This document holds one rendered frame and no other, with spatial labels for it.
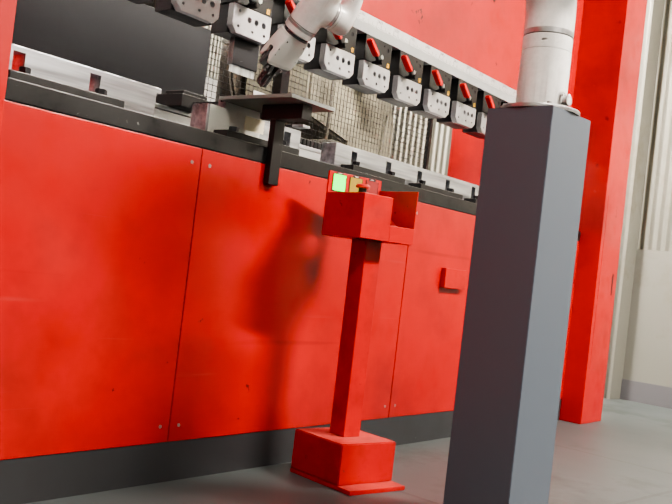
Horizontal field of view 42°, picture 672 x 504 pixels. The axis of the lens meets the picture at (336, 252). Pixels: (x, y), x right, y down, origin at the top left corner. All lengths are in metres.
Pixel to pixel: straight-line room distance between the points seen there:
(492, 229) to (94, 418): 1.02
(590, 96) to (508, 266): 2.33
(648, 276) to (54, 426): 4.13
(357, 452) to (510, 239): 0.71
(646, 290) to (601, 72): 1.67
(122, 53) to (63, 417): 1.29
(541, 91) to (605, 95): 2.15
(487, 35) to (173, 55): 1.28
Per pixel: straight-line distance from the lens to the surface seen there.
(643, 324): 5.54
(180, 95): 2.62
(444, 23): 3.35
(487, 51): 3.62
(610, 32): 4.39
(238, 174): 2.31
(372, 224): 2.35
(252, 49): 2.57
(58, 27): 2.78
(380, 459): 2.45
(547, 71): 2.18
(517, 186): 2.11
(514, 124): 2.14
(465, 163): 4.56
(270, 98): 2.33
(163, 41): 3.02
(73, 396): 2.05
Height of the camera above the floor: 0.57
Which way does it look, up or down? 1 degrees up
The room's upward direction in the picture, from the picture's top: 7 degrees clockwise
